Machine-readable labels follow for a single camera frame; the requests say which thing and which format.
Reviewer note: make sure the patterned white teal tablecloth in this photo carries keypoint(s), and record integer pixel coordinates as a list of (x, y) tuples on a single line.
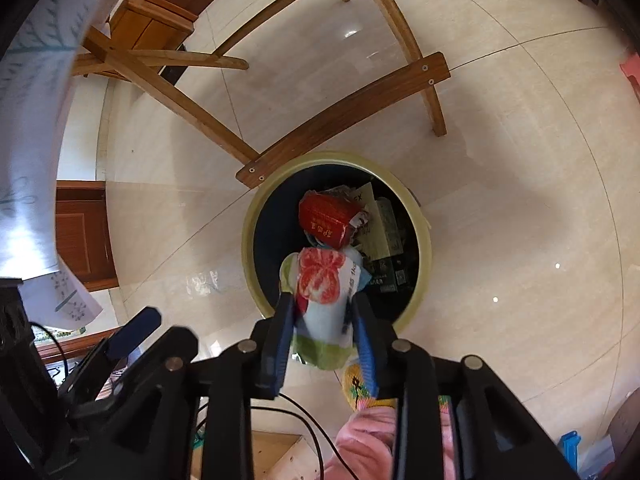
[(39, 42)]

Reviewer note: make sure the yellow rim trash bin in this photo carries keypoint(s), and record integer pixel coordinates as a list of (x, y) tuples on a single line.
[(272, 231)]

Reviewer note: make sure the pistachio chocolate box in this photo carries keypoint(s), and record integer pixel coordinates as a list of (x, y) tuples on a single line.
[(379, 241)]

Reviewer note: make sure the wooden tv cabinet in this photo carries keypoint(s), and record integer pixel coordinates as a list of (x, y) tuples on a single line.
[(81, 233)]

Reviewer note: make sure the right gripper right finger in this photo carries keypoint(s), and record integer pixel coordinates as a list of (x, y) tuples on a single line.
[(451, 416)]

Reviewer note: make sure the fruit print snack bag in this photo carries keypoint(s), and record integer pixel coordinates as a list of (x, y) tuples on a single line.
[(322, 309)]

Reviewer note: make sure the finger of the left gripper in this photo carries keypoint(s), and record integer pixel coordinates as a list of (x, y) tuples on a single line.
[(91, 374)]

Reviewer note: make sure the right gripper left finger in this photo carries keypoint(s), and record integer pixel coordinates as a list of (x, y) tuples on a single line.
[(252, 369)]

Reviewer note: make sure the red snack wrapper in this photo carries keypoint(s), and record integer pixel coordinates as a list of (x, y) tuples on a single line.
[(332, 219)]

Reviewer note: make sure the wooden table frame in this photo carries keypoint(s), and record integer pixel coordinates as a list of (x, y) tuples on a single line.
[(272, 89)]

